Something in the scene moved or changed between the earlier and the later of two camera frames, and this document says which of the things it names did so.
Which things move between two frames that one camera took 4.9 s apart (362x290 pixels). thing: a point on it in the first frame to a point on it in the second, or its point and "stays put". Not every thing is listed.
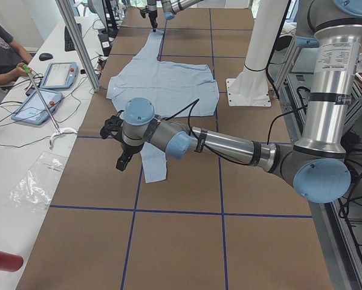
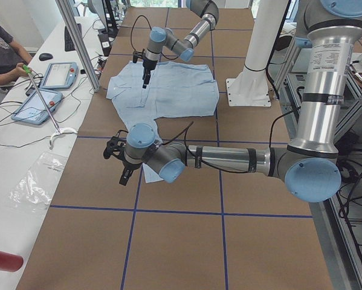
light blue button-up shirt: x=176 y=90 stays put
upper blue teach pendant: x=60 y=75 stays put
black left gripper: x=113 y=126 to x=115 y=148
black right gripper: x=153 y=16 to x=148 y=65
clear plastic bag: x=34 y=191 stays put
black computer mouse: x=45 y=56 stays put
